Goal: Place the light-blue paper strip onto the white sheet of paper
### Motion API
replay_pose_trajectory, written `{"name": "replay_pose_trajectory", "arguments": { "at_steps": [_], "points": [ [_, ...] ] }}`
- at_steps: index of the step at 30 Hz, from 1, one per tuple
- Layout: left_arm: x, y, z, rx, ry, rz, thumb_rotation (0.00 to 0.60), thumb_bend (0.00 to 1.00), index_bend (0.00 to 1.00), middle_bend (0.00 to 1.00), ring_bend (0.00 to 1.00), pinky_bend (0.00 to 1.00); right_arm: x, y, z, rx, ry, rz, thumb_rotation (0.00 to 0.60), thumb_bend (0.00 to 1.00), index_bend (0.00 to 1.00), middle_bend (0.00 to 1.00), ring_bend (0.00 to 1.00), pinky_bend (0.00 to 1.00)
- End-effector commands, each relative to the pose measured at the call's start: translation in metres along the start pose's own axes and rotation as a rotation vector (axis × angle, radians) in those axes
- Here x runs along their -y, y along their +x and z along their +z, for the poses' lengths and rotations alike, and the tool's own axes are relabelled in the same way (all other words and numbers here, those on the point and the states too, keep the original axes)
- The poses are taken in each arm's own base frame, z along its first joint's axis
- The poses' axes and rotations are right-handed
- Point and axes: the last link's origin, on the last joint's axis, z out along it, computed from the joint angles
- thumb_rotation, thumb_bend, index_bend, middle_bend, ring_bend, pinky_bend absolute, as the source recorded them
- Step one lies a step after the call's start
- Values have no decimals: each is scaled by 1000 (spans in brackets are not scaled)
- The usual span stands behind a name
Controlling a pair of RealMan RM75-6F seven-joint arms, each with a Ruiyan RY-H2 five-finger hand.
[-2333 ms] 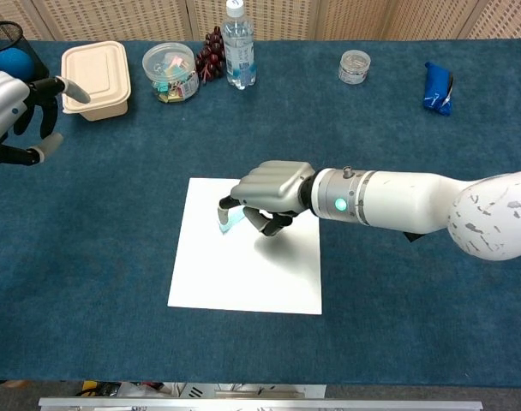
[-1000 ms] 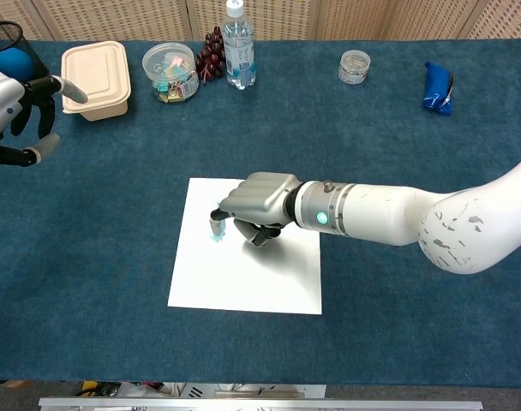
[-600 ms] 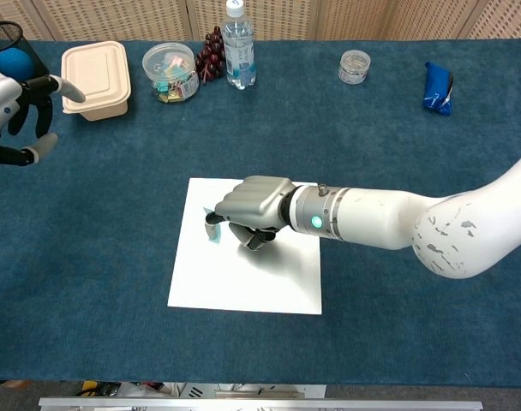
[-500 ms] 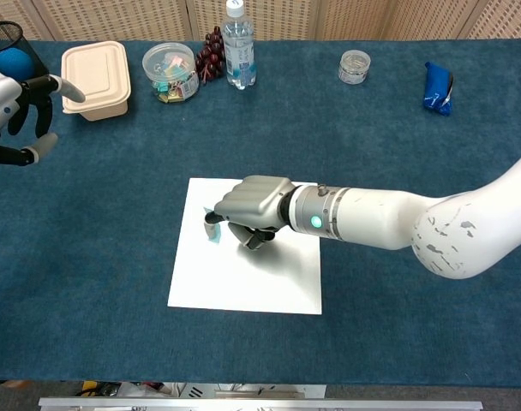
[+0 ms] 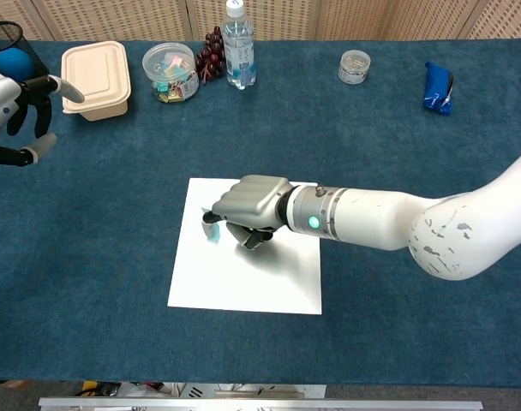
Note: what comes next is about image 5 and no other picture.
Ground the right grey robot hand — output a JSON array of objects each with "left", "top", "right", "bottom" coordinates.
[{"left": 201, "top": 175, "right": 294, "bottom": 251}]

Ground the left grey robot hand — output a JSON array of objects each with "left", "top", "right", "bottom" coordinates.
[{"left": 0, "top": 68, "right": 86, "bottom": 168}]

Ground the small light blue paper strip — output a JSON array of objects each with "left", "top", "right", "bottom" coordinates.
[{"left": 201, "top": 207, "right": 223, "bottom": 245}]

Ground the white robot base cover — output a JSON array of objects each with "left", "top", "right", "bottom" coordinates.
[{"left": 172, "top": 383, "right": 327, "bottom": 400}]

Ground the blue ball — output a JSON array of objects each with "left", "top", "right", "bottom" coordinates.
[{"left": 0, "top": 47, "right": 34, "bottom": 80}]

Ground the black mesh pen holder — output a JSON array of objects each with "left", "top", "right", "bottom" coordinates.
[{"left": 0, "top": 21, "right": 47, "bottom": 83}]

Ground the beige lidded lunch box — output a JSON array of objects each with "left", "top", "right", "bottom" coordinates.
[{"left": 61, "top": 40, "right": 130, "bottom": 122}]

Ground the white square board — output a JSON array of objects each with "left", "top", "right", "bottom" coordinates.
[{"left": 166, "top": 177, "right": 323, "bottom": 316}]

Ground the beige woven folding screen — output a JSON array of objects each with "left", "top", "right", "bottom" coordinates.
[{"left": 0, "top": 0, "right": 521, "bottom": 43}]

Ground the clear jar of colourful clips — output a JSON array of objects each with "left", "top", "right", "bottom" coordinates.
[{"left": 141, "top": 42, "right": 201, "bottom": 104}]

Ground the teal table cloth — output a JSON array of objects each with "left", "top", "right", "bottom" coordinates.
[{"left": 0, "top": 39, "right": 521, "bottom": 389}]

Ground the dark red grape bunch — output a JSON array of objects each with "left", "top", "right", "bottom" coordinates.
[{"left": 194, "top": 26, "right": 227, "bottom": 85}]

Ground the clear plastic water bottle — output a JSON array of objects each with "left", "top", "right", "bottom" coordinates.
[{"left": 221, "top": 0, "right": 258, "bottom": 91}]

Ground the small jar of silver clips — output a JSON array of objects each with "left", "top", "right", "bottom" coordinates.
[{"left": 338, "top": 49, "right": 372, "bottom": 86}]

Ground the blue snack packet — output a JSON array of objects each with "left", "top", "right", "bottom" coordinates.
[{"left": 422, "top": 62, "right": 455, "bottom": 118}]

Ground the aluminium profile rail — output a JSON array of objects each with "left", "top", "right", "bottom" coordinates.
[{"left": 38, "top": 397, "right": 485, "bottom": 411}]

